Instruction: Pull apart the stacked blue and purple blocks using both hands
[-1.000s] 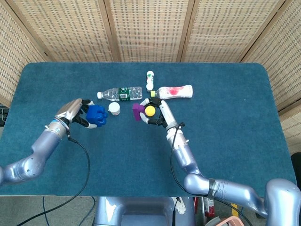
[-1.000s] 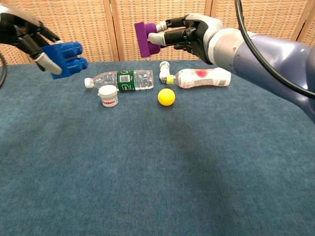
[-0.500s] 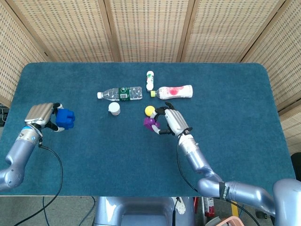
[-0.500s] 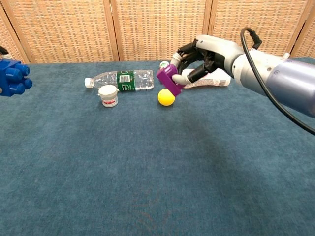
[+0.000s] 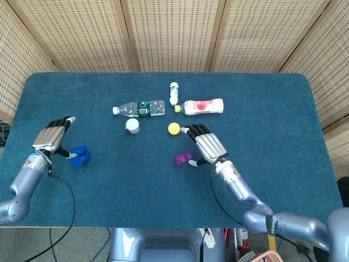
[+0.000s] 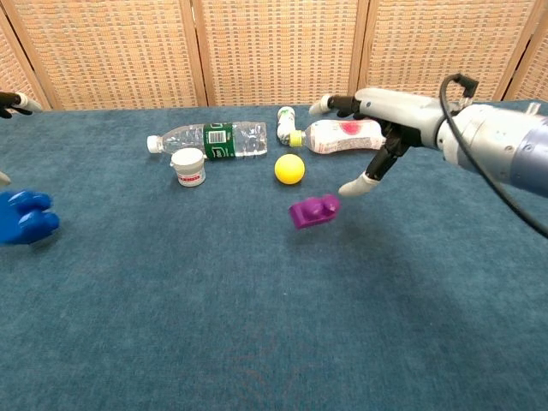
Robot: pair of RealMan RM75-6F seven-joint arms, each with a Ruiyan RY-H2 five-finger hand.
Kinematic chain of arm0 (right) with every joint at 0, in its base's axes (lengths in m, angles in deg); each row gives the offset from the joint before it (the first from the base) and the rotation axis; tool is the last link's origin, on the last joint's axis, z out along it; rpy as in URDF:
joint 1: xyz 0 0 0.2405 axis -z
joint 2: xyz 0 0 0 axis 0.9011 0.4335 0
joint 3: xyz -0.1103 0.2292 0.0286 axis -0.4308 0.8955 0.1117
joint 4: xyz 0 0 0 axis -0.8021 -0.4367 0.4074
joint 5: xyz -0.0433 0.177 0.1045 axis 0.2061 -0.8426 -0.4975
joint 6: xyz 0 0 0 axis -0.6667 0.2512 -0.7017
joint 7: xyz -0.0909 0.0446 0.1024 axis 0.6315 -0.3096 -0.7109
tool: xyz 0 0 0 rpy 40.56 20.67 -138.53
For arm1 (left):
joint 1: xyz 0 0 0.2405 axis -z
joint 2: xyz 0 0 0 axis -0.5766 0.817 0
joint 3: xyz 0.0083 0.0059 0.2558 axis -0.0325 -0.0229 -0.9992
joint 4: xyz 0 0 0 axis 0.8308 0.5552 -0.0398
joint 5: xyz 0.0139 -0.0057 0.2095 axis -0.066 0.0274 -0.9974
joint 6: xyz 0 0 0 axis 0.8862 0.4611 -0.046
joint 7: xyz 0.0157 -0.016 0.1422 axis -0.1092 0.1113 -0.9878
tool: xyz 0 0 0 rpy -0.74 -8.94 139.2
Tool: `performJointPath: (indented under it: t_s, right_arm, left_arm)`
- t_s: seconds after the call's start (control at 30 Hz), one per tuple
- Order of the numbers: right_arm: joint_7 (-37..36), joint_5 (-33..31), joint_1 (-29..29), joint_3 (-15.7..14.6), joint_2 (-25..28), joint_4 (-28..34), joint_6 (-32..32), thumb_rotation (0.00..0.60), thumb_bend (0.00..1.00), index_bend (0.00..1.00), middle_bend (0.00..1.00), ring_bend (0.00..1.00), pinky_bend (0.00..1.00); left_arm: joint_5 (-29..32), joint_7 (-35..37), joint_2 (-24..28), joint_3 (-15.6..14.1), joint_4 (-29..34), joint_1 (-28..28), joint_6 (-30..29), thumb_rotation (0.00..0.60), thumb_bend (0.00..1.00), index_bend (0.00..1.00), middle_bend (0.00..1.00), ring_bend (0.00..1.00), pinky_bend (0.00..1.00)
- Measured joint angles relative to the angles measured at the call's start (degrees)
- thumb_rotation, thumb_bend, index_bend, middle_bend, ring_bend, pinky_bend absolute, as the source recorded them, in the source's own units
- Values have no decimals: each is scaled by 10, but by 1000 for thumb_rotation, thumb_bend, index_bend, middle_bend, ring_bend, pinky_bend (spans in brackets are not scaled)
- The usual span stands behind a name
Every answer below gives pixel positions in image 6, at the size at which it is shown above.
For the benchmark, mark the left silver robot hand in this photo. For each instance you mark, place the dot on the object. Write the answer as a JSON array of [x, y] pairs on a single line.
[[15, 103]]

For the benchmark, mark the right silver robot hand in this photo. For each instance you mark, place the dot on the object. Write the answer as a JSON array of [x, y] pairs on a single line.
[[402, 113]]

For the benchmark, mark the blue purple toy block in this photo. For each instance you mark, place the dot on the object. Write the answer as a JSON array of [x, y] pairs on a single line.
[[23, 218]]

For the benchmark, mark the purple plastic toy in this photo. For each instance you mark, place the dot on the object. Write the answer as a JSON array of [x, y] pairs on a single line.
[[310, 213]]

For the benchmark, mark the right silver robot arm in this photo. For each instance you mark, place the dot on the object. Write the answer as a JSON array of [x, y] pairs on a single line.
[[501, 141]]

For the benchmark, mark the white pink-print bottle yellow cap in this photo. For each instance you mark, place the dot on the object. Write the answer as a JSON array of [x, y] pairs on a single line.
[[342, 136]]

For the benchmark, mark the small white drink bottle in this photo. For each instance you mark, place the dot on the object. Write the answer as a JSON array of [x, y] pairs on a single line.
[[286, 124]]

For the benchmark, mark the yellow ball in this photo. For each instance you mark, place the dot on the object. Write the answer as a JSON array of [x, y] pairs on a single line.
[[290, 169]]

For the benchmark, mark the woven bamboo folding screen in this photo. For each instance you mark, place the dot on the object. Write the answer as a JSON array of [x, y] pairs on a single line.
[[274, 47]]

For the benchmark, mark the small white jar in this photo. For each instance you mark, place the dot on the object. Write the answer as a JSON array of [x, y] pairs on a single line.
[[188, 169]]

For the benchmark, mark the clear green-label water bottle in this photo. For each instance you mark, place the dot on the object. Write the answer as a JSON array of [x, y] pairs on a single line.
[[218, 140]]

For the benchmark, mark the blue felt table cover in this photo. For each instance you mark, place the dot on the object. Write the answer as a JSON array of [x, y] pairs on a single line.
[[257, 299]]

